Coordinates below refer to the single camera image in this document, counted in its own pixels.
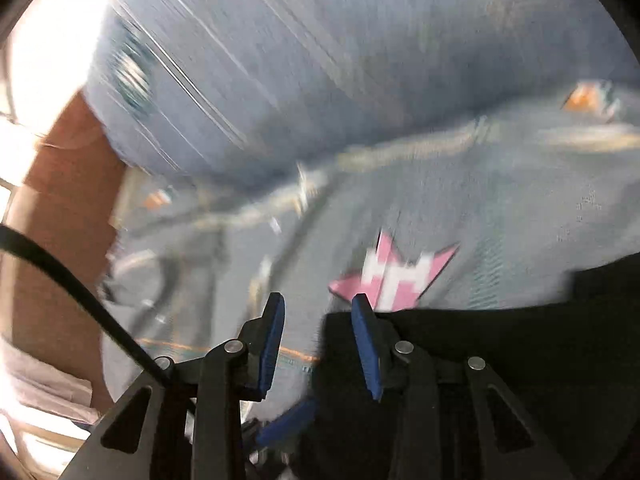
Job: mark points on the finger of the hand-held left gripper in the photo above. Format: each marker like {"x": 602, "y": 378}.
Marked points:
{"x": 287, "y": 422}

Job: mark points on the black pants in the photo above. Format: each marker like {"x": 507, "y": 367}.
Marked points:
{"x": 500, "y": 345}

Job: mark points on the light grey hanging cloth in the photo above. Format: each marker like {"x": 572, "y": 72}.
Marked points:
{"x": 40, "y": 380}

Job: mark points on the blue plaid folded quilt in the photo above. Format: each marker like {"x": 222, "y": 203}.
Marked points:
{"x": 300, "y": 60}

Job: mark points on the grey star-print bed sheet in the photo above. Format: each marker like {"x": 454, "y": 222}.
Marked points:
{"x": 500, "y": 205}

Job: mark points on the brown headboard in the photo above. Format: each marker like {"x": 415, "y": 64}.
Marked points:
{"x": 50, "y": 200}

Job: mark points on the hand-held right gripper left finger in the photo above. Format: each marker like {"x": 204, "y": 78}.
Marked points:
{"x": 270, "y": 355}

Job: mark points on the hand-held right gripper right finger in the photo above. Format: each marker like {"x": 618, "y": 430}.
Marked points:
{"x": 367, "y": 350}

